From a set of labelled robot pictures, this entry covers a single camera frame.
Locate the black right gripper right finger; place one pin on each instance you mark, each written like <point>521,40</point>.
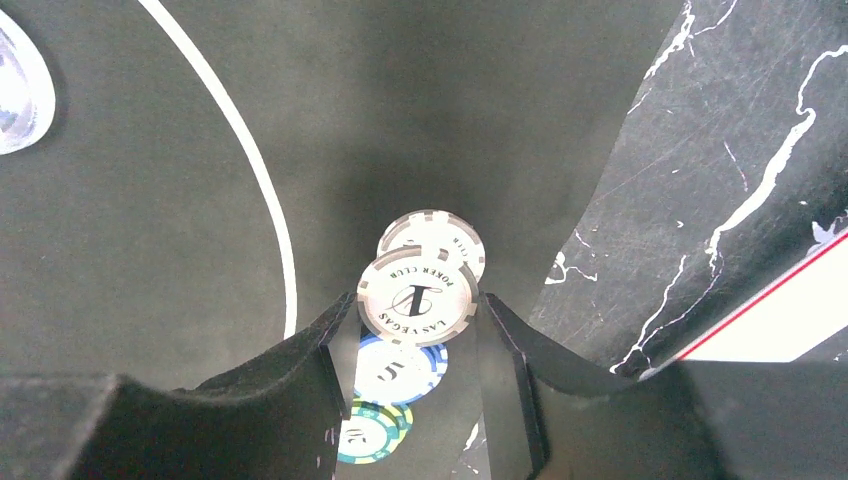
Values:
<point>551,414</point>

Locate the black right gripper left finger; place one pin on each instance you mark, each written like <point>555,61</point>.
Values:
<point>252,404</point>

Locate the green poker chip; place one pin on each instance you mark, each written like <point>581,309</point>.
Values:
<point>373,432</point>

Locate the white blue poker chip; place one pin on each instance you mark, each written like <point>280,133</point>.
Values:
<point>389,374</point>

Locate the white grey poker chip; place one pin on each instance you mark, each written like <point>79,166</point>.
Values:
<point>416,295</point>
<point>442,228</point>

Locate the clear dealer button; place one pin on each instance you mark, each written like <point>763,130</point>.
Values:
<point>28,96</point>

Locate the red playing card box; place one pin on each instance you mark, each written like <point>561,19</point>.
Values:
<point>790,317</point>

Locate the black poker table mat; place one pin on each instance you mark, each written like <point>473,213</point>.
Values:
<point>218,172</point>

